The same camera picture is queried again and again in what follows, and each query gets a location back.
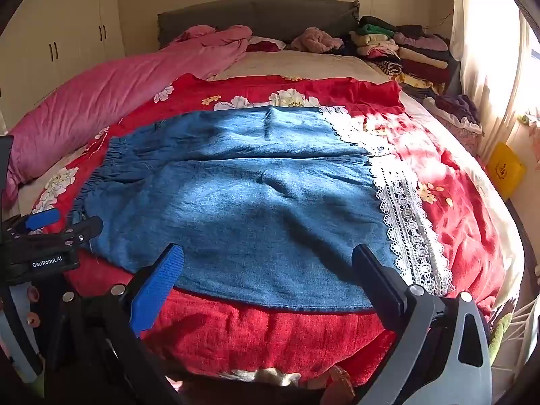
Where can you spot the small red cloth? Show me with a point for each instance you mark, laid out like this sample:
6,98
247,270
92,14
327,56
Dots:
263,45

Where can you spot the green towel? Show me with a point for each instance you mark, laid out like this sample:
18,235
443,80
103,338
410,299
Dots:
500,333

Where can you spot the pink pillow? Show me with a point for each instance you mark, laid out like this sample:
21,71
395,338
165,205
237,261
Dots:
84,101

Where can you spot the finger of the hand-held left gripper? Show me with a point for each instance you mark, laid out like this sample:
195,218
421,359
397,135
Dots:
82,230
42,219

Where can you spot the yellow bag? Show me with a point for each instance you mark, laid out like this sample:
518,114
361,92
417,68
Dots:
504,168

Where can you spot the cream wardrobe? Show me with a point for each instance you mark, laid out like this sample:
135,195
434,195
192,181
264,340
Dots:
67,29

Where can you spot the pile of folded clothes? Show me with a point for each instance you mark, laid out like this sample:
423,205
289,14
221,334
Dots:
422,57

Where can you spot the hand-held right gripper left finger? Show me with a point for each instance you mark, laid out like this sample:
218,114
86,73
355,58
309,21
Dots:
159,287

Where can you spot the grey headboard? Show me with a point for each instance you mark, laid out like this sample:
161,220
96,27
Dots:
274,14

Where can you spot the blue denim pants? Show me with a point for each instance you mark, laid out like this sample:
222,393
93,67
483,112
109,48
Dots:
253,202

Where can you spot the cream curtain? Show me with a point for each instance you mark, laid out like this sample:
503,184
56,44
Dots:
485,50

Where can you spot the purple frilled cushion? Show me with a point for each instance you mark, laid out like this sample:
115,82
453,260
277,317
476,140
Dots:
455,105

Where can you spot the pink fluffy garment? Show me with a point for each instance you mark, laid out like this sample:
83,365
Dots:
316,40

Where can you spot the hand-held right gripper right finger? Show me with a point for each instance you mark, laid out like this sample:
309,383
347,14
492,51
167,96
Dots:
379,289

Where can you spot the person's left hand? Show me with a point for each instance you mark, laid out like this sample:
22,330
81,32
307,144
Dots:
32,294

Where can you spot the red floral blanket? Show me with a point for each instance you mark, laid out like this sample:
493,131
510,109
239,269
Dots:
253,346

